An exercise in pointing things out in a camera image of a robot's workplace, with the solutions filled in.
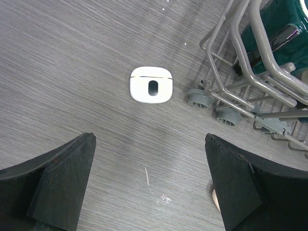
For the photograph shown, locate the dark green mug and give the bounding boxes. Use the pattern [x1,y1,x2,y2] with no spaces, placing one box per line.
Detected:
[232,0,308,77]

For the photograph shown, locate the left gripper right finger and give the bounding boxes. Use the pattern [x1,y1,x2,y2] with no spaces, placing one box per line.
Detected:
[205,133,308,231]

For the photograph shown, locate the grey wire dish rack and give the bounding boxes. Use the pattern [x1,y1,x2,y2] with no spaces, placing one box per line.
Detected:
[187,0,308,154]

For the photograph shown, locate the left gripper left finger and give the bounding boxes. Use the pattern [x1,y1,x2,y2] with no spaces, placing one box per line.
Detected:
[0,133,96,231]

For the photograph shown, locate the white charging case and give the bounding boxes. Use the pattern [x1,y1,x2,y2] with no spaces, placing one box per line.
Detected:
[129,66,173,104]

